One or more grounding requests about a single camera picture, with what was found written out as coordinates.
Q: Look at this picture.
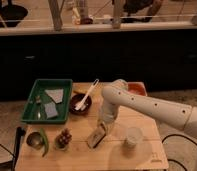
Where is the orange bowl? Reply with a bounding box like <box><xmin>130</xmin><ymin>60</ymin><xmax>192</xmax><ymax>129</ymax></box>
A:
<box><xmin>128</xmin><ymin>83</ymin><xmax>147</xmax><ymax>96</ymax></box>

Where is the dark brown bowl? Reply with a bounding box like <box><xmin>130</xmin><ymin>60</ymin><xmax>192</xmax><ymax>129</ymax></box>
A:
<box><xmin>69</xmin><ymin>93</ymin><xmax>93</xmax><ymax>116</ymax></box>

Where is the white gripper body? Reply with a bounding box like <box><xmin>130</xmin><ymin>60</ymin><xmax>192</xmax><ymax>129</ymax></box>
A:
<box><xmin>98</xmin><ymin>100</ymin><xmax>119</xmax><ymax>128</ymax></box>

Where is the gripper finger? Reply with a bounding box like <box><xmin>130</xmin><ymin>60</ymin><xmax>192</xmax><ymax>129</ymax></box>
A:
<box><xmin>98</xmin><ymin>122</ymin><xmax>109</xmax><ymax>134</ymax></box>

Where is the small metal bowl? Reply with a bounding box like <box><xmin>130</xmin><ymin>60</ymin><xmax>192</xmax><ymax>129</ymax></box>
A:
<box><xmin>26</xmin><ymin>132</ymin><xmax>44</xmax><ymax>149</ymax></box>

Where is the pine cone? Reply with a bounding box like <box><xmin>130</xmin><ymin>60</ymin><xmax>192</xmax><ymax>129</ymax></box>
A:
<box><xmin>55</xmin><ymin>128</ymin><xmax>72</xmax><ymax>150</ymax></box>

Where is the clear plastic cup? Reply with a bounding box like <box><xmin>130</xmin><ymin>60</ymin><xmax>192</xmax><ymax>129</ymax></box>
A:
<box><xmin>124</xmin><ymin>127</ymin><xmax>143</xmax><ymax>148</ymax></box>

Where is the black cable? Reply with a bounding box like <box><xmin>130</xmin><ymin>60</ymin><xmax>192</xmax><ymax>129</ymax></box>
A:
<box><xmin>161</xmin><ymin>133</ymin><xmax>197</xmax><ymax>171</ymax></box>

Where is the grey triangular cloth piece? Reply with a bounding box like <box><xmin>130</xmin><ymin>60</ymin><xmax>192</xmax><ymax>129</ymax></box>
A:
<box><xmin>45</xmin><ymin>89</ymin><xmax>64</xmax><ymax>103</ymax></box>

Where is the grey square sponge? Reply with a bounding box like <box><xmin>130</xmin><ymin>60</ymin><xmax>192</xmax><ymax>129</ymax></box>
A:
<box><xmin>44</xmin><ymin>102</ymin><xmax>58</xmax><ymax>118</ymax></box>

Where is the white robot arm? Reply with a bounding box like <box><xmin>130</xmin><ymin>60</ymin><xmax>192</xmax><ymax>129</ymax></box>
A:
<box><xmin>99</xmin><ymin>79</ymin><xmax>197</xmax><ymax>171</ymax></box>

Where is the small dark object in tray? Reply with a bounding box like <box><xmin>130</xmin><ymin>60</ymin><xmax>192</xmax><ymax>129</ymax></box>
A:
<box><xmin>35</xmin><ymin>96</ymin><xmax>41</xmax><ymax>104</ymax></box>

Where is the green chili pepper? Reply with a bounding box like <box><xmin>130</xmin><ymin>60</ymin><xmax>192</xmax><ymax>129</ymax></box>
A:
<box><xmin>39</xmin><ymin>128</ymin><xmax>49</xmax><ymax>157</ymax></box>

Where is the green plastic tray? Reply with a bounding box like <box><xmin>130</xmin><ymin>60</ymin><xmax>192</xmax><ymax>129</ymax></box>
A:
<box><xmin>21</xmin><ymin>79</ymin><xmax>72</xmax><ymax>124</ymax></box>

